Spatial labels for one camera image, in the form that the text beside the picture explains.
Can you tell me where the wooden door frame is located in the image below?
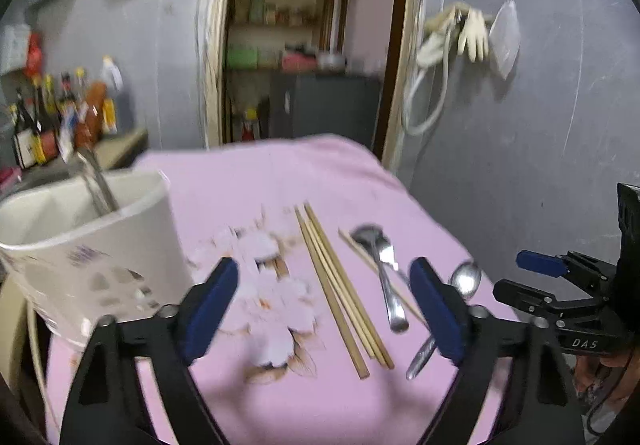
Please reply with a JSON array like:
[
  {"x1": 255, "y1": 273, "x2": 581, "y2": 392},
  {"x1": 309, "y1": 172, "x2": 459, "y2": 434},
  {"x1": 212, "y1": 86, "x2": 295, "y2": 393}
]
[{"x1": 205, "y1": 0, "x2": 431, "y2": 170}]

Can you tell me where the cream rubber glove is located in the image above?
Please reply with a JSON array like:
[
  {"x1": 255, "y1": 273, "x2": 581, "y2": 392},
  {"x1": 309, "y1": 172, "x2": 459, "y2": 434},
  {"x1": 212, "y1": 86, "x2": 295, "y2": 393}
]
[
  {"x1": 456, "y1": 7, "x2": 492, "y2": 63},
  {"x1": 417, "y1": 2, "x2": 463, "y2": 68}
]

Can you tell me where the pink cloth bundle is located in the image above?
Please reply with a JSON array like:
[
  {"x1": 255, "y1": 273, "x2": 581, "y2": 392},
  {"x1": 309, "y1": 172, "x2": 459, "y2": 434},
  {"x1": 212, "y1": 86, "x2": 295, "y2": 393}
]
[{"x1": 281, "y1": 52, "x2": 318, "y2": 70}]

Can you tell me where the white hanging box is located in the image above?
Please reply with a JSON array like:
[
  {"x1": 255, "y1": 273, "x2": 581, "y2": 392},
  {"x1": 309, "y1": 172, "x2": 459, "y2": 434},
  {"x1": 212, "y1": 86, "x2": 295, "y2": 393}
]
[{"x1": 0, "y1": 24, "x2": 32, "y2": 74}]

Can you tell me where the wooden chopstick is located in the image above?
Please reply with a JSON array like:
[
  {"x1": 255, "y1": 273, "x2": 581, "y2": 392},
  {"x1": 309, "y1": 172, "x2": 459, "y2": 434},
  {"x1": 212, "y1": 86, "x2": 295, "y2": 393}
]
[
  {"x1": 294, "y1": 207, "x2": 370, "y2": 380},
  {"x1": 305, "y1": 202, "x2": 396, "y2": 370},
  {"x1": 300, "y1": 217, "x2": 383, "y2": 368},
  {"x1": 339, "y1": 228, "x2": 426, "y2": 323}
]

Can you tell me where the white hose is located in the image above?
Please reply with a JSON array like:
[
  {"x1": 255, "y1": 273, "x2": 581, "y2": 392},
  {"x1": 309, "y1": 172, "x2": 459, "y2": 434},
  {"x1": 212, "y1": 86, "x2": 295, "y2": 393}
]
[{"x1": 402, "y1": 32, "x2": 451, "y2": 136}]

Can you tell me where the person's right hand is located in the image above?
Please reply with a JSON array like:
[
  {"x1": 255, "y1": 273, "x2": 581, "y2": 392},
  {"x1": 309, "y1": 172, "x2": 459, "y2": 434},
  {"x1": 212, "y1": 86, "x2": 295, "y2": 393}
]
[{"x1": 597, "y1": 342, "x2": 640, "y2": 403}]

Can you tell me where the clear plastic bag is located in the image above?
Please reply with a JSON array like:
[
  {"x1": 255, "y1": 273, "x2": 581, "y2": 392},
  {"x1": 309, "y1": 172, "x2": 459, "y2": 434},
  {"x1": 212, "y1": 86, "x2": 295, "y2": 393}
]
[{"x1": 489, "y1": 0, "x2": 522, "y2": 80}]

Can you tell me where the red bottle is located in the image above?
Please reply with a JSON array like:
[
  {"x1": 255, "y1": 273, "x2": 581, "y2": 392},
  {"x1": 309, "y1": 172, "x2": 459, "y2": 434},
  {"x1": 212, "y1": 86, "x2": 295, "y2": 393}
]
[{"x1": 240, "y1": 109, "x2": 261, "y2": 140}]

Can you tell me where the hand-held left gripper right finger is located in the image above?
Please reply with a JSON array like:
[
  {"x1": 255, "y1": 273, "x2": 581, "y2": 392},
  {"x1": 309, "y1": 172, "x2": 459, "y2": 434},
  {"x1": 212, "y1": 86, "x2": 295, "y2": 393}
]
[{"x1": 409, "y1": 257, "x2": 586, "y2": 445}]

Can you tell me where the red plastic bag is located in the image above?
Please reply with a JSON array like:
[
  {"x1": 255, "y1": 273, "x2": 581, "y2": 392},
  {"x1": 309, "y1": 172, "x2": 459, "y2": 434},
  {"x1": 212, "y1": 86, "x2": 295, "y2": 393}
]
[{"x1": 25, "y1": 32, "x2": 45, "y2": 78}]

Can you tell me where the orange food packet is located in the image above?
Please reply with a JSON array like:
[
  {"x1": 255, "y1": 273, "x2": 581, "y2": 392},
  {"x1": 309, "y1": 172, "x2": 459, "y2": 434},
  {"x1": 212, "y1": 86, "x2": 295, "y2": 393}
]
[{"x1": 74, "y1": 81, "x2": 108, "y2": 150}]

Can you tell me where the round metal spoon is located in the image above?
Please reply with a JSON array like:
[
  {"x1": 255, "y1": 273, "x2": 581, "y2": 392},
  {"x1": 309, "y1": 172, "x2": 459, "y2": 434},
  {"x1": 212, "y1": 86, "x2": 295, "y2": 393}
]
[{"x1": 350, "y1": 224, "x2": 410, "y2": 333}]

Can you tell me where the white utensil holder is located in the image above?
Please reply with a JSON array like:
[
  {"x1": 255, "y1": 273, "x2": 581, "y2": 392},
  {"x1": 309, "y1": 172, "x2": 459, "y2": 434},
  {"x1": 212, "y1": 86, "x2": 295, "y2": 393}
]
[{"x1": 0, "y1": 168, "x2": 196, "y2": 351}]

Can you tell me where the wooden shelf unit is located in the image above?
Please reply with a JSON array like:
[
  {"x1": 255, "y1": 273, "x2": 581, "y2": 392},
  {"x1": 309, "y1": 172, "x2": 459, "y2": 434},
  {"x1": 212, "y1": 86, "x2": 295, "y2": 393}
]
[{"x1": 225, "y1": 0, "x2": 331, "y2": 70}]

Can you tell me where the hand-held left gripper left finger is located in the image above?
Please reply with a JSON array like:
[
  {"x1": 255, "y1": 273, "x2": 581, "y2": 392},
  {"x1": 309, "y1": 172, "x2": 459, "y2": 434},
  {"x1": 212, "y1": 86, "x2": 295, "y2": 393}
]
[{"x1": 59, "y1": 256, "x2": 241, "y2": 445}]

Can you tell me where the green container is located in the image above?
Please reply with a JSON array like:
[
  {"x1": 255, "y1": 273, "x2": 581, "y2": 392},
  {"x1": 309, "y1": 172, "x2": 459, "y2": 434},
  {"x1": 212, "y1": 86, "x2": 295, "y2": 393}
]
[{"x1": 226, "y1": 47, "x2": 258, "y2": 68}]

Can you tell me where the pink floral tablecloth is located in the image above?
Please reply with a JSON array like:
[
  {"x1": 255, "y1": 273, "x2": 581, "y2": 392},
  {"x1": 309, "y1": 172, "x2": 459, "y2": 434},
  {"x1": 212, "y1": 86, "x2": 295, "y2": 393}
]
[{"x1": 45, "y1": 135, "x2": 526, "y2": 445}]

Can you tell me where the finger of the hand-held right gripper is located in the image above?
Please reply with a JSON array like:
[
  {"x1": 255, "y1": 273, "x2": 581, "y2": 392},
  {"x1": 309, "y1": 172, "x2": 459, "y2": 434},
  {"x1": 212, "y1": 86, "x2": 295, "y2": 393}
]
[
  {"x1": 492, "y1": 279, "x2": 609, "y2": 324},
  {"x1": 516, "y1": 250, "x2": 619, "y2": 289}
]

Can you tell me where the metal pot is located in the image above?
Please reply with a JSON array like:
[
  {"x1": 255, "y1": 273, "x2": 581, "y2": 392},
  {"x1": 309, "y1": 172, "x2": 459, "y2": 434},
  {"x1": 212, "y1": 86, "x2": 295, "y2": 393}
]
[{"x1": 316, "y1": 51, "x2": 347, "y2": 72}]

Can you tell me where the row of sauce bottles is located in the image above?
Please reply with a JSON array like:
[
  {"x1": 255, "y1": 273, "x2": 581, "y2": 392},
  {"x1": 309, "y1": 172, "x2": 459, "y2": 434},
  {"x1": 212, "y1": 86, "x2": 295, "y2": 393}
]
[{"x1": 10, "y1": 67, "x2": 81, "y2": 170}]

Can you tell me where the oval metal spoon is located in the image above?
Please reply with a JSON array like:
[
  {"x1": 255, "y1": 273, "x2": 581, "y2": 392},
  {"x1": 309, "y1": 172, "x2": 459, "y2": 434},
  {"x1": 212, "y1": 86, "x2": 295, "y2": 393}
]
[{"x1": 406, "y1": 261, "x2": 482, "y2": 381}]

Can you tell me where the dark grey cabinet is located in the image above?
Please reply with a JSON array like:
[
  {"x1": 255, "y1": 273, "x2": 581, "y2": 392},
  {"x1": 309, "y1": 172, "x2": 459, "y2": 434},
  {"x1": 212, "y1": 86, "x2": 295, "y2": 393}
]
[{"x1": 270, "y1": 72, "x2": 383, "y2": 150}]

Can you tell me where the metal utensil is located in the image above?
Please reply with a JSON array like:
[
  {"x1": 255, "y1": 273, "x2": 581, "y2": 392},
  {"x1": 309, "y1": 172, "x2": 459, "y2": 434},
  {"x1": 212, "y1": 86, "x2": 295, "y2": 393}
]
[{"x1": 75, "y1": 150, "x2": 121, "y2": 216}]

